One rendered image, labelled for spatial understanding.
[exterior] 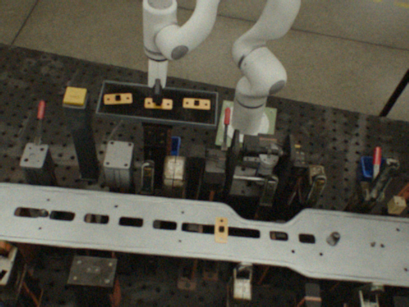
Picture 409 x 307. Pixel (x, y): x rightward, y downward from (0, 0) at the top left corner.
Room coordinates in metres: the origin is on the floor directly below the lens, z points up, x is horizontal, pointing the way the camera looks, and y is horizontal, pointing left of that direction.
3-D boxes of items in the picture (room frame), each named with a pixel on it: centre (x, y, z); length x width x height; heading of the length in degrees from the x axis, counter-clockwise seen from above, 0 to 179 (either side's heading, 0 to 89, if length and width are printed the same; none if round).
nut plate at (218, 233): (0.64, -0.09, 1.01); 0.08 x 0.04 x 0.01; 5
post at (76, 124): (0.93, 0.43, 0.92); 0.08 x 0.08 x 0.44; 5
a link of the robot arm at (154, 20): (0.95, 0.17, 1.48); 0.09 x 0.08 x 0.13; 37
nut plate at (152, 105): (0.95, 0.17, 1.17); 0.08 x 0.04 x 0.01; 98
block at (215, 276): (0.65, -0.08, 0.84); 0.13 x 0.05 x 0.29; 5
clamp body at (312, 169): (0.85, -0.36, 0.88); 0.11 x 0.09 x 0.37; 5
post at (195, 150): (0.84, 0.03, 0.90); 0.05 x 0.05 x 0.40; 5
